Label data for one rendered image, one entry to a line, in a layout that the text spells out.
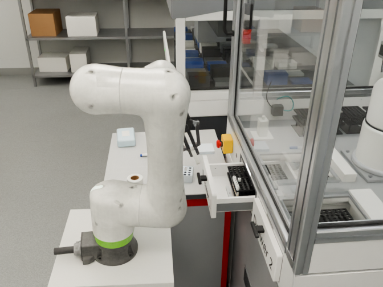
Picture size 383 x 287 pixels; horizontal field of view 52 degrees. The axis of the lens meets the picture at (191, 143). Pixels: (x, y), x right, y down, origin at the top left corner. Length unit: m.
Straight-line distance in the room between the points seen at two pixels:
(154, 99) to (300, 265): 0.58
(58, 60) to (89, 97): 4.49
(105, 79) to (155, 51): 4.72
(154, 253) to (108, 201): 0.27
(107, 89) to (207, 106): 1.42
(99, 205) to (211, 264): 0.96
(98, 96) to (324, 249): 0.69
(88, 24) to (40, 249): 3.14
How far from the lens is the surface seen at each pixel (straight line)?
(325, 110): 0.88
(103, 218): 1.20
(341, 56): 0.85
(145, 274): 1.27
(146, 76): 0.91
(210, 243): 1.92
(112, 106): 0.93
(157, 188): 1.09
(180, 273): 2.03
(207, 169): 1.56
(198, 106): 2.27
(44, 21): 5.26
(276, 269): 1.25
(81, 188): 3.18
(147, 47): 5.62
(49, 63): 5.45
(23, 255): 2.71
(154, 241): 1.38
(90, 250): 1.31
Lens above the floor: 1.76
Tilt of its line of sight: 28 degrees down
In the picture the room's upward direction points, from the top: straight up
